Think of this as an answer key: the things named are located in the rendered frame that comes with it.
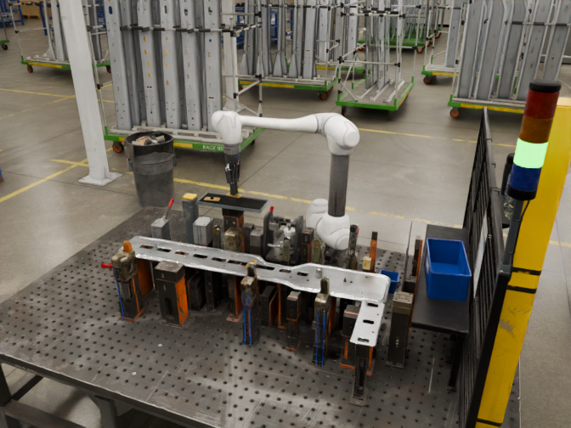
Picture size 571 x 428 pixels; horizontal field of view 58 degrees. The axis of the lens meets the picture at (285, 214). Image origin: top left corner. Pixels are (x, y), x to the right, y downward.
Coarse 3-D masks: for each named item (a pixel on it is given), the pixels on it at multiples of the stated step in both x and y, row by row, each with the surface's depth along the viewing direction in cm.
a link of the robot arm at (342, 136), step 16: (336, 128) 263; (352, 128) 261; (336, 144) 266; (352, 144) 263; (336, 160) 273; (336, 176) 277; (336, 192) 282; (336, 208) 286; (320, 224) 297; (336, 224) 288; (336, 240) 288
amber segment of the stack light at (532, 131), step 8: (528, 120) 123; (536, 120) 122; (544, 120) 121; (552, 120) 122; (520, 128) 127; (528, 128) 124; (536, 128) 123; (544, 128) 122; (520, 136) 126; (528, 136) 124; (536, 136) 123; (544, 136) 123
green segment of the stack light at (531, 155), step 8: (520, 144) 127; (528, 144) 125; (536, 144) 124; (544, 144) 124; (520, 152) 127; (528, 152) 126; (536, 152) 125; (544, 152) 126; (520, 160) 128; (528, 160) 126; (536, 160) 126
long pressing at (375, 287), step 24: (144, 240) 272; (168, 240) 272; (192, 264) 251; (216, 264) 251; (264, 264) 251; (312, 264) 250; (312, 288) 233; (336, 288) 233; (360, 288) 233; (384, 288) 233
